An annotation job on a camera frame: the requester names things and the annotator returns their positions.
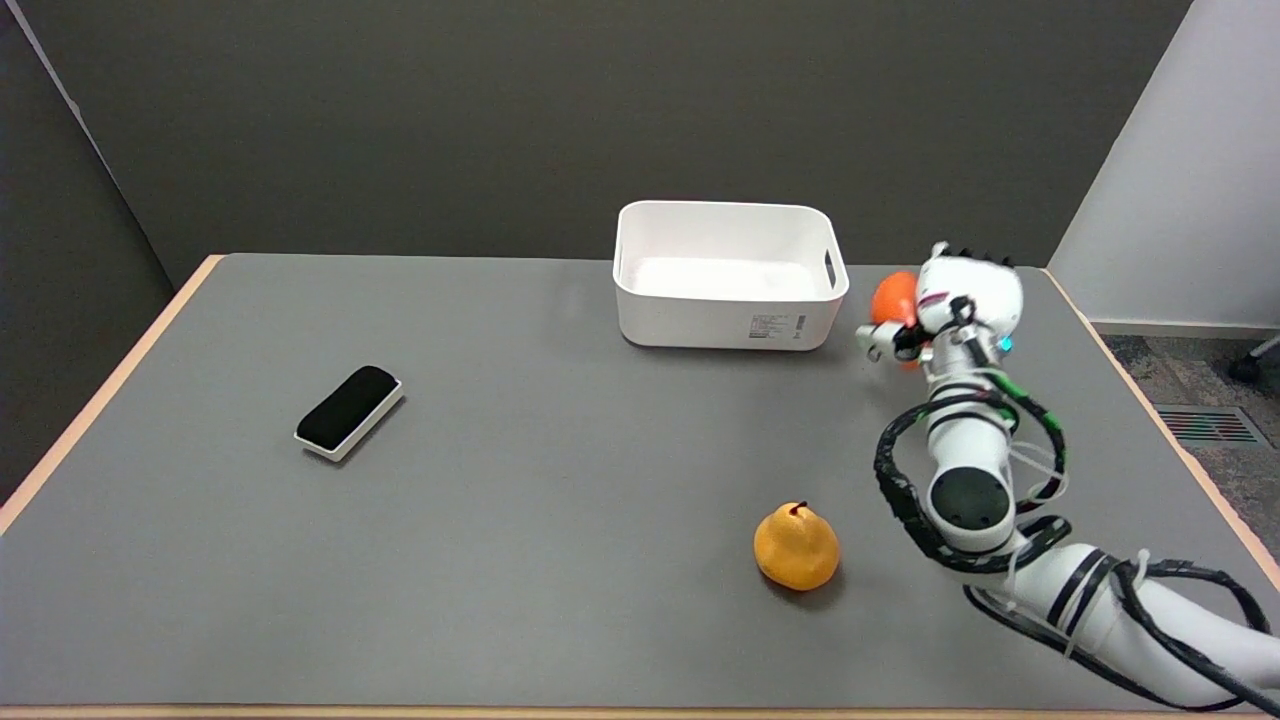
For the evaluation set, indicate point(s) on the white plastic bin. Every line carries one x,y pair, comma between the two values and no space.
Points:
729,275

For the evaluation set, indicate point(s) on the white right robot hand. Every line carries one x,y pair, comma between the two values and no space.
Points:
965,300

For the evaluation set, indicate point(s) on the black chair caster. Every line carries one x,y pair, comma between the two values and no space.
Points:
1250,364

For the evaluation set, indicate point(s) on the yellow pear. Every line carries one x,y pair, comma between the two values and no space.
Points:
796,547

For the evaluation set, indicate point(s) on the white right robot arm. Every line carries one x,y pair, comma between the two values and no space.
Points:
1010,520

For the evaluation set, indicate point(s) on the grey floor vent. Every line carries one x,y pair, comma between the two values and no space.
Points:
1210,426

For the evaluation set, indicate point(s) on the orange mango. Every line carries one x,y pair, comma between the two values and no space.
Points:
893,300

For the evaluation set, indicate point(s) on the black whiteboard eraser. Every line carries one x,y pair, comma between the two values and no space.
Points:
348,411

